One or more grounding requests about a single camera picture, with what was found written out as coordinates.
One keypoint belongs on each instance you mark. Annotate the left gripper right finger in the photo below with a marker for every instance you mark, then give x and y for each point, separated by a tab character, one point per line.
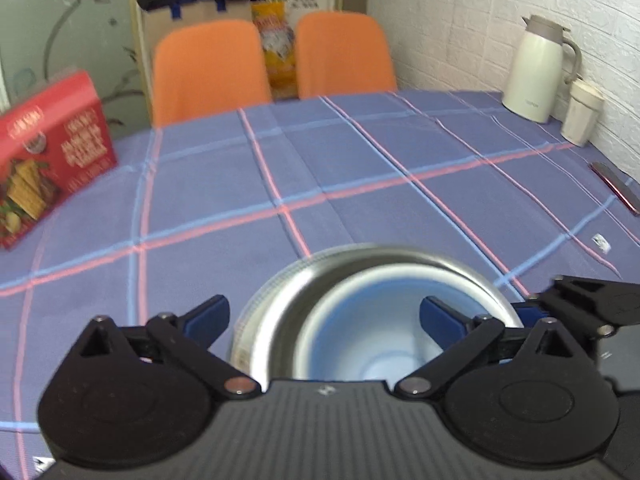
464	341

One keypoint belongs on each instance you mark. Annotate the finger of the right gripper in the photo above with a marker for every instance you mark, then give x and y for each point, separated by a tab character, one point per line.
589	308

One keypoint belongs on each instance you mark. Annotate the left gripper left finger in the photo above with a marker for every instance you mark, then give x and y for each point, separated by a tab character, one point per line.
184	342

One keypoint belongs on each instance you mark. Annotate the stainless steel bowl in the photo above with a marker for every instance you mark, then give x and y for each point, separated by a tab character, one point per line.
353	313

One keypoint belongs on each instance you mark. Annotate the red smartphone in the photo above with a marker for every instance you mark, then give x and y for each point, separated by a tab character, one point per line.
617	186

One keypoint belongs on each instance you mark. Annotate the blue plaid tablecloth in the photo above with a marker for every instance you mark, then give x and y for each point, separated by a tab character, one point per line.
220	205

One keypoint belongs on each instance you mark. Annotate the white travel cup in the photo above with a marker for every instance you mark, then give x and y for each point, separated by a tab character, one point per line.
583	111

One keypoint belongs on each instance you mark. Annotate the white thermos jug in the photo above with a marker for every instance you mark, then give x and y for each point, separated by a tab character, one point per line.
544	58

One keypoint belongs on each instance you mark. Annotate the red cracker box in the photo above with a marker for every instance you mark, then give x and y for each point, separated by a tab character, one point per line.
52	145

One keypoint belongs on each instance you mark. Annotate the left orange chair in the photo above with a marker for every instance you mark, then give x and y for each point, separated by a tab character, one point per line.
207	69

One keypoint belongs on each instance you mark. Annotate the orange chair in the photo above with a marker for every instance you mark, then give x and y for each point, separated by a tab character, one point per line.
207	69
341	53

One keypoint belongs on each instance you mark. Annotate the right orange chair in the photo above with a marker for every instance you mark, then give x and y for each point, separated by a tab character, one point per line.
341	53

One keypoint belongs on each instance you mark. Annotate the yellow snack bag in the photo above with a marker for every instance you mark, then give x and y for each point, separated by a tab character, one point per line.
278	46

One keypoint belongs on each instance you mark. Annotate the cardboard box with blue handles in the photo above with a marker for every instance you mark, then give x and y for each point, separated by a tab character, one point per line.
157	24

